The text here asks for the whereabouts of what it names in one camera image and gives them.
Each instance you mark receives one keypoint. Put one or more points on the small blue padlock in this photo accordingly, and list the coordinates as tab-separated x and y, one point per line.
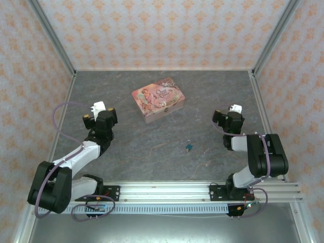
189	146

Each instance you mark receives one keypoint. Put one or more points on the pink illustrated tin box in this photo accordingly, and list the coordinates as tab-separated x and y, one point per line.
158	98

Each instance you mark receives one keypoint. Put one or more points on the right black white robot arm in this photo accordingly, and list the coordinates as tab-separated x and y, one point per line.
260	159

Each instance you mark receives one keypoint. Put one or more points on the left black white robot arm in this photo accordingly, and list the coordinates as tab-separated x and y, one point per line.
53	187

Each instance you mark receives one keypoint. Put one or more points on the small circuit board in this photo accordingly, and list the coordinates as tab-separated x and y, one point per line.
100	208
249	205

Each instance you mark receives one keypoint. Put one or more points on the grey metal sheet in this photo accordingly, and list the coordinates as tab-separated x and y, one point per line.
162	230

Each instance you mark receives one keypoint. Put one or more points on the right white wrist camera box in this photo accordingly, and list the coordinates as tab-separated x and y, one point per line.
236	108

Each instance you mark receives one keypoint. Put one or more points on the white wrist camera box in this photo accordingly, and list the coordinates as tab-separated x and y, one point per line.
98	108
236	108

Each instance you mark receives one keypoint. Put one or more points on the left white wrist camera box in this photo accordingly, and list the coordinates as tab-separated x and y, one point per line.
98	108

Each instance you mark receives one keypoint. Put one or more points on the aluminium table side rail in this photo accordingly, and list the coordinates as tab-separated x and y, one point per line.
68	96
258	96

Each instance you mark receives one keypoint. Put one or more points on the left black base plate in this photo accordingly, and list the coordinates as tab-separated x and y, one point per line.
114	193

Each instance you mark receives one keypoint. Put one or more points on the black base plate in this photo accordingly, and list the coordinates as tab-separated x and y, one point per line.
215	193
114	193

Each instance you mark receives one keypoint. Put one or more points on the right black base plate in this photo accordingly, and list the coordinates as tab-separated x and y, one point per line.
215	193

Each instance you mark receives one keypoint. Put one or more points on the aluminium mounting rail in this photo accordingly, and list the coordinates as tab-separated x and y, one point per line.
164	192

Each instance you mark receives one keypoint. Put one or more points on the aluminium frame post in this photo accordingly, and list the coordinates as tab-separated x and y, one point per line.
276	35
52	35

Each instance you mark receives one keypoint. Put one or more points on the short aluminium frame strut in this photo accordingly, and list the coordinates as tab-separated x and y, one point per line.
305	227
24	227

